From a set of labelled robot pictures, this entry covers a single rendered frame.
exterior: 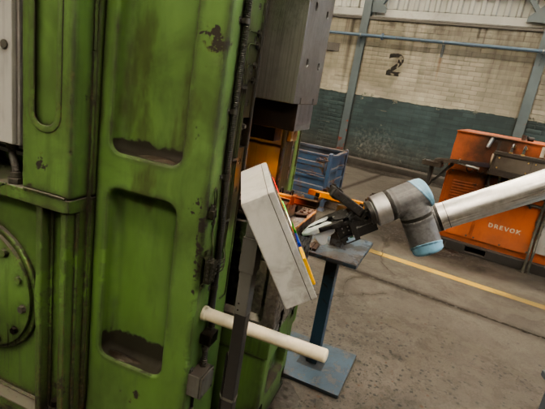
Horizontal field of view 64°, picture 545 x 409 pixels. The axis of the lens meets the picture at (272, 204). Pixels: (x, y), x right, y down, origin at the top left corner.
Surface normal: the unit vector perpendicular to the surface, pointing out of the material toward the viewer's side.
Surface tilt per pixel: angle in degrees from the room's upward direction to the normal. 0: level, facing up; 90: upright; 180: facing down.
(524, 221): 90
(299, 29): 90
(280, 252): 90
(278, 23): 90
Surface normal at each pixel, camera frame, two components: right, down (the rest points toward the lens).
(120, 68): 0.87, 0.25
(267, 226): 0.07, 0.28
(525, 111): -0.50, 0.16
